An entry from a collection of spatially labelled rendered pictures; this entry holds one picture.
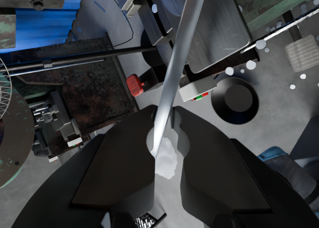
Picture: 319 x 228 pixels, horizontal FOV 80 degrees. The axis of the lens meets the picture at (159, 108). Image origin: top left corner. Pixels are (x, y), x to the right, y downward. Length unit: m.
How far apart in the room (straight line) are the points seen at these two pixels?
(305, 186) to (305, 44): 0.57
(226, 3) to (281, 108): 0.91
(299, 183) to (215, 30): 0.42
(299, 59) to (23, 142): 1.57
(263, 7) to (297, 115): 0.81
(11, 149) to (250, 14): 1.43
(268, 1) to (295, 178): 0.42
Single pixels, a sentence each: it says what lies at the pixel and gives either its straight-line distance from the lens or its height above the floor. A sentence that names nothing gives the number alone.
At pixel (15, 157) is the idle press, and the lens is 1.52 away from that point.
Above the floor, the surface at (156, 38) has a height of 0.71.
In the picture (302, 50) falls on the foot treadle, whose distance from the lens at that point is 0.99.
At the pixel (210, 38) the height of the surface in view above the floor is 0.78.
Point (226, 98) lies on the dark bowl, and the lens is 1.33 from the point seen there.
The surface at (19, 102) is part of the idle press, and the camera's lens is 1.57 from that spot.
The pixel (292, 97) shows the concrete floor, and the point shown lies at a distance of 1.20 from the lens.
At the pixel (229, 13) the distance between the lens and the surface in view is 0.40.
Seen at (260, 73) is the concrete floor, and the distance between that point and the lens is 1.22.
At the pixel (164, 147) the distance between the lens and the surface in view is 1.73.
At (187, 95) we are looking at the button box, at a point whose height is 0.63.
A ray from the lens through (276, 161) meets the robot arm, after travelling 0.60.
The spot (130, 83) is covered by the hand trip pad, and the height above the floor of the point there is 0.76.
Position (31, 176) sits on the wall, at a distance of 6.81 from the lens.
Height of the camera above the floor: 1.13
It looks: 40 degrees down
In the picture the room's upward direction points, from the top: 114 degrees counter-clockwise
